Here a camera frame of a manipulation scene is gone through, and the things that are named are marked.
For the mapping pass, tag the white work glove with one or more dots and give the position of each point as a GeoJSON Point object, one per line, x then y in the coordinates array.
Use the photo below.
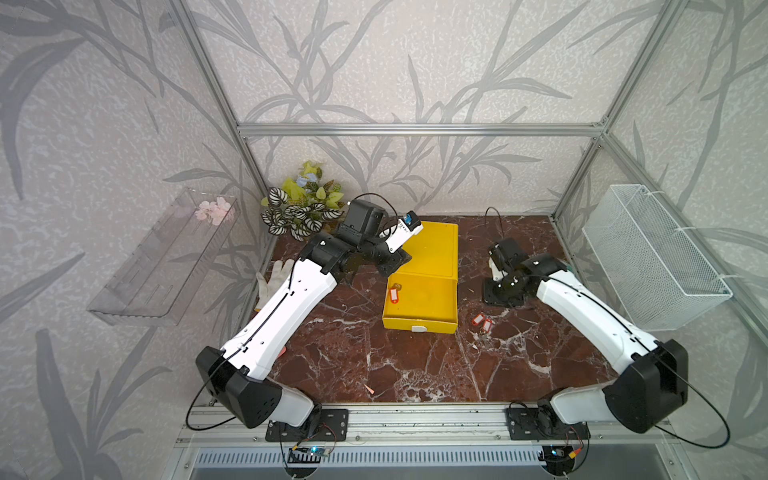
{"type": "Point", "coordinates": [268, 287]}

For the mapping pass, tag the yellow top drawer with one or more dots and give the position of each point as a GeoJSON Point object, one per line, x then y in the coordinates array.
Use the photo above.
{"type": "Point", "coordinates": [427, 305]}

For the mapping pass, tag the pink artificial flower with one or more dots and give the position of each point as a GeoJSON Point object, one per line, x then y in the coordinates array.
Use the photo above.
{"type": "Point", "coordinates": [213, 211]}

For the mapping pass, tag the clear acrylic wall shelf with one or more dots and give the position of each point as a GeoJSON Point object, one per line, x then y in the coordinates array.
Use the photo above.
{"type": "Point", "coordinates": [156, 284]}

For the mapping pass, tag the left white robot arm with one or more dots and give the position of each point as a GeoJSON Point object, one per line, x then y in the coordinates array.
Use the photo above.
{"type": "Point", "coordinates": [236, 374]}

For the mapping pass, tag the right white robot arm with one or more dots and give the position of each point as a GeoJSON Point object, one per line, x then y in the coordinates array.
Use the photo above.
{"type": "Point", "coordinates": [652, 381]}

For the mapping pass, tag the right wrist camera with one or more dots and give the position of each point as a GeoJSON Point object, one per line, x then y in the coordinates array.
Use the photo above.
{"type": "Point", "coordinates": [497, 273]}

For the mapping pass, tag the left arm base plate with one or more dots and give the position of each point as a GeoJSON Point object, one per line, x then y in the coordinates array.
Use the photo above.
{"type": "Point", "coordinates": [324, 424]}

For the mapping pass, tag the aluminium front rail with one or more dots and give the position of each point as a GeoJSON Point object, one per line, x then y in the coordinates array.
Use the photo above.
{"type": "Point", "coordinates": [405, 424]}

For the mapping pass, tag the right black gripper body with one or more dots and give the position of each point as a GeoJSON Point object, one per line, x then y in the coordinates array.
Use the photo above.
{"type": "Point", "coordinates": [499, 293]}

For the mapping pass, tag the white wire mesh basket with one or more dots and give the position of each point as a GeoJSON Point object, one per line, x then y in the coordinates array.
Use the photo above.
{"type": "Point", "coordinates": [660, 276]}

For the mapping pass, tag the circuit board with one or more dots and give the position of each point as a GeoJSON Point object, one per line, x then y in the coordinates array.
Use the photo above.
{"type": "Point", "coordinates": [309, 454]}
{"type": "Point", "coordinates": [560, 456]}

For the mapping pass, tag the right circuit board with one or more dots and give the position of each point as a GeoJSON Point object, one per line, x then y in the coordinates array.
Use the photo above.
{"type": "Point", "coordinates": [560, 456]}

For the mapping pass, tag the yellow drawer cabinet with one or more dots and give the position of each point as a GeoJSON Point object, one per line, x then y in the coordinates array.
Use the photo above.
{"type": "Point", "coordinates": [434, 251]}

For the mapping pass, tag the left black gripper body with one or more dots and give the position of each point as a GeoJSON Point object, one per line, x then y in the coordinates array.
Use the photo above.
{"type": "Point", "coordinates": [374, 252]}

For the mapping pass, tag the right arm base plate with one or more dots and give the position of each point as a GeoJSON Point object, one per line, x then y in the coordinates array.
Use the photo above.
{"type": "Point", "coordinates": [541, 424]}

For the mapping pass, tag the left circuit board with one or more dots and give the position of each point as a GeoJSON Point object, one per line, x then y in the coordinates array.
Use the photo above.
{"type": "Point", "coordinates": [309, 454]}

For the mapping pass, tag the artificial potted plant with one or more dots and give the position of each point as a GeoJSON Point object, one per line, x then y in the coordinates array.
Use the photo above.
{"type": "Point", "coordinates": [303, 205]}

